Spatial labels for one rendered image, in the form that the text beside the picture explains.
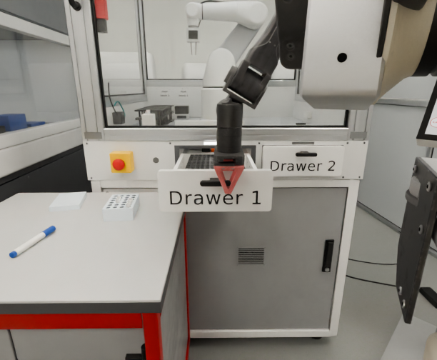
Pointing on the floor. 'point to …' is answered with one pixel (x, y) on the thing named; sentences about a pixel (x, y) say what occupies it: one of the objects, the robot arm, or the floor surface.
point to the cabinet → (267, 261)
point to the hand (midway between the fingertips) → (228, 187)
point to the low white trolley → (83, 282)
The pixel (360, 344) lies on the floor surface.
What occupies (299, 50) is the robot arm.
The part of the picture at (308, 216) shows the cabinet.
